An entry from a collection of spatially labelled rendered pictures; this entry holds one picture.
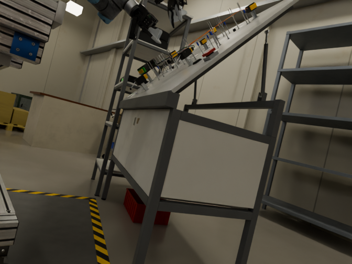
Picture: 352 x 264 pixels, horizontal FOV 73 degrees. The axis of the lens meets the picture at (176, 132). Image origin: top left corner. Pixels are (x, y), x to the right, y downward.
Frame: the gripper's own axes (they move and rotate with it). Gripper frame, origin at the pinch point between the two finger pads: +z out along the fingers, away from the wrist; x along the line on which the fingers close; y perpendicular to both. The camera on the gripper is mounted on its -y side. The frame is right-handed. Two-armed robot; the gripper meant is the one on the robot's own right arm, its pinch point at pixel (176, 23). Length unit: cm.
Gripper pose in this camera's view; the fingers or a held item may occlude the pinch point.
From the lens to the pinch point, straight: 142.7
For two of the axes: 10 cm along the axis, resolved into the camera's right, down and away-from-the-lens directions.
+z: 1.9, 9.8, 1.0
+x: -5.0, 0.1, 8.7
